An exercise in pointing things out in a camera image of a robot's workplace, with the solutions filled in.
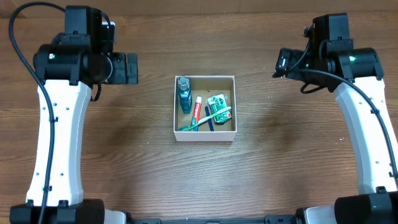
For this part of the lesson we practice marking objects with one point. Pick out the teal mouthwash bottle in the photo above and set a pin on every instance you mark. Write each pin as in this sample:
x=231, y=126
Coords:
x=185, y=94

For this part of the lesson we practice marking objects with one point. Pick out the open white cardboard box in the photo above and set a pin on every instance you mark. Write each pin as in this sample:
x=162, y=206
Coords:
x=206, y=87

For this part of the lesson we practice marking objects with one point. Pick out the teal toothpaste tube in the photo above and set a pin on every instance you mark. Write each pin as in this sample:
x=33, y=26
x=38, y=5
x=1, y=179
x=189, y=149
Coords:
x=196, y=114

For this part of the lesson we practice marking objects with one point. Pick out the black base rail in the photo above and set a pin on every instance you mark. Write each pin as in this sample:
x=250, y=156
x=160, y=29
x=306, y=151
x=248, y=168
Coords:
x=217, y=220

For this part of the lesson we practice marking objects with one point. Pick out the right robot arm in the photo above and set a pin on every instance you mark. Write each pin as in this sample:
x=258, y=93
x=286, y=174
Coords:
x=356, y=78

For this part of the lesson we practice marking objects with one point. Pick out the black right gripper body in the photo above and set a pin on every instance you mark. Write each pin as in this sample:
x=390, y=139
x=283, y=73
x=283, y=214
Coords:
x=297, y=61

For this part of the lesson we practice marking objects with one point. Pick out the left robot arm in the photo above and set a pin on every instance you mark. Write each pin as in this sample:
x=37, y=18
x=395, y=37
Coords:
x=79, y=59

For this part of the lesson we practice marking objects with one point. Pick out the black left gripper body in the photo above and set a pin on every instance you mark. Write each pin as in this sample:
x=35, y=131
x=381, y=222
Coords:
x=119, y=73

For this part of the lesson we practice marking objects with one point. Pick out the green white toothbrush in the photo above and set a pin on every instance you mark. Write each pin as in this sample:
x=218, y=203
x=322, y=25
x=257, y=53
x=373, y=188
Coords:
x=205, y=119

